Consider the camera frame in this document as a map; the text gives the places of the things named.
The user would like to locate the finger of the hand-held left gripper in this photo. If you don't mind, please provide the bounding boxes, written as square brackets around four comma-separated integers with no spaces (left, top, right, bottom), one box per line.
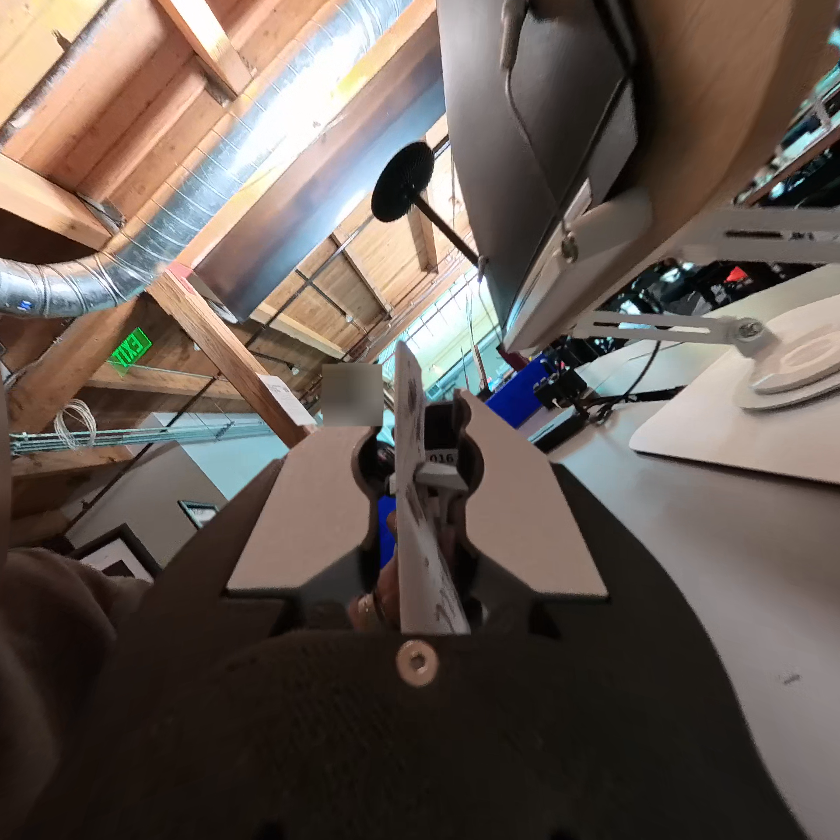
[413,462,470,493]

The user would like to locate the white metal stand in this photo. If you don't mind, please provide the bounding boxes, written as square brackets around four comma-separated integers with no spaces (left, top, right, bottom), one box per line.
[505,187,840,488]

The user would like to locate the black pleated disc lamp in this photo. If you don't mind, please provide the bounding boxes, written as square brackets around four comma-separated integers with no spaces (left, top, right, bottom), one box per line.
[371,141,481,268]

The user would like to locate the person's tan sweatshirt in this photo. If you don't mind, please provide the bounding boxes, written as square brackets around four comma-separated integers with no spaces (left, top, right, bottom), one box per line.
[0,548,156,840]

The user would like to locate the illustrated instruction booklet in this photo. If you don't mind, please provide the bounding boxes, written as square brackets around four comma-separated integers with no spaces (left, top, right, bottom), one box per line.
[392,341,473,636]

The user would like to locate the silver ventilation duct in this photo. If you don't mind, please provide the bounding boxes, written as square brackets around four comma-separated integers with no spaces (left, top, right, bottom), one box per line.
[0,0,421,320]

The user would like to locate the person's left hand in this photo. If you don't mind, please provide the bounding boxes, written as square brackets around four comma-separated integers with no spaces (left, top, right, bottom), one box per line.
[348,512,403,634]

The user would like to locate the black cable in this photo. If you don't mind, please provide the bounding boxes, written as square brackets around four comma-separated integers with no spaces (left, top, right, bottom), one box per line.
[584,341,683,421]

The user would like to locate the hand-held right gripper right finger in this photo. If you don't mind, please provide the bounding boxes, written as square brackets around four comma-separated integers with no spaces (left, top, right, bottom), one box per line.
[456,388,608,614]

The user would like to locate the black monitor on stand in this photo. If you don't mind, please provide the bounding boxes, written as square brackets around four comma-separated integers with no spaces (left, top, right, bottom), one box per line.
[436,0,840,329]

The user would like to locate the grey desk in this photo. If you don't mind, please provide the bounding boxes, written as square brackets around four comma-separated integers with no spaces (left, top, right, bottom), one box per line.
[525,262,840,840]

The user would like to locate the white wire coil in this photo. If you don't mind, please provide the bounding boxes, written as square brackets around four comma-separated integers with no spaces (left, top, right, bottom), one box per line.
[54,399,98,451]

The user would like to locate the black power strip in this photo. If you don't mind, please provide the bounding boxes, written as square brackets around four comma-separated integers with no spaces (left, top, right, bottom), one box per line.
[533,367,589,412]

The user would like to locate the blue plastic bin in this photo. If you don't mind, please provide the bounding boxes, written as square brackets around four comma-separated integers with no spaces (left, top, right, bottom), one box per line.
[486,354,550,429]
[377,492,399,573]

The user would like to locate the metal cable tray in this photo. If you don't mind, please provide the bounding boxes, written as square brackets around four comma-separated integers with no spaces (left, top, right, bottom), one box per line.
[10,420,265,455]

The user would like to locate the white paper notice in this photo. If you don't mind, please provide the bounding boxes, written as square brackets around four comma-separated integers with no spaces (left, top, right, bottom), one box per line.
[261,374,316,425]

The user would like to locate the steel security cable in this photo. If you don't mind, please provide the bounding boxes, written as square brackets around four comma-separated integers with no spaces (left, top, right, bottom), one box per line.
[500,0,580,261]

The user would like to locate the rectangular metal duct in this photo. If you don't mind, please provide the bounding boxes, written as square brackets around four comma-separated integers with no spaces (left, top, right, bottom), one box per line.
[193,72,454,324]

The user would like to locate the green exit sign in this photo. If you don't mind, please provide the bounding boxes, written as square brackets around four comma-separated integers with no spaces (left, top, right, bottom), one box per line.
[108,327,154,373]

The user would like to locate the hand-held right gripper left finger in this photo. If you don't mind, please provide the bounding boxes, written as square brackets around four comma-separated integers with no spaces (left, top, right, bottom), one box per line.
[226,427,382,592]

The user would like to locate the large framed poster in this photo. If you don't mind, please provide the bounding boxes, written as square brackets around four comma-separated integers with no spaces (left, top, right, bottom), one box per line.
[72,525,162,583]

